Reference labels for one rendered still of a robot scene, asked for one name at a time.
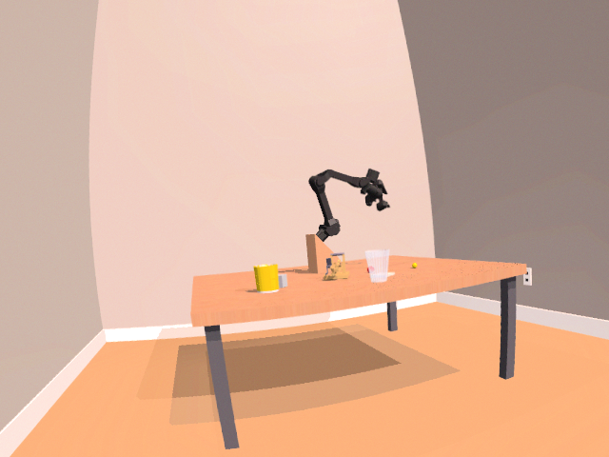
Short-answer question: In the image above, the clear plastic cup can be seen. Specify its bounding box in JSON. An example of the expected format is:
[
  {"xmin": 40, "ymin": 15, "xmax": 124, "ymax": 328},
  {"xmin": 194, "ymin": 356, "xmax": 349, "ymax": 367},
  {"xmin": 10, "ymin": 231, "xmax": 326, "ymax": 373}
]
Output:
[{"xmin": 364, "ymin": 248, "xmax": 389, "ymax": 284}]

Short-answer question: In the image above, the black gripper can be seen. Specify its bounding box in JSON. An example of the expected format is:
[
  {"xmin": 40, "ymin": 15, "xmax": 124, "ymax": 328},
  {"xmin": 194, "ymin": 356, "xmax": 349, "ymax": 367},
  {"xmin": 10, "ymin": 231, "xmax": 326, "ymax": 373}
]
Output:
[{"xmin": 369, "ymin": 179, "xmax": 391, "ymax": 211}]

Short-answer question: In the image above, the yellow mug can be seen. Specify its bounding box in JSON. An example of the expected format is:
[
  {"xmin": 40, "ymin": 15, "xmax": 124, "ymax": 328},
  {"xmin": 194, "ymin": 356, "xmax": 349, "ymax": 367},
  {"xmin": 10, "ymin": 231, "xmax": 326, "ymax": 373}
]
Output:
[{"xmin": 254, "ymin": 265, "xmax": 278, "ymax": 293}]

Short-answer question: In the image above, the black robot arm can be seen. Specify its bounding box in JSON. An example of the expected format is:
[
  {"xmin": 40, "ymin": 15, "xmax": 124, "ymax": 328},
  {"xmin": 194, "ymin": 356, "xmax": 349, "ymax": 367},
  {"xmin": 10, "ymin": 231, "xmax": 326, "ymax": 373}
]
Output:
[{"xmin": 308, "ymin": 169, "xmax": 380, "ymax": 242}]

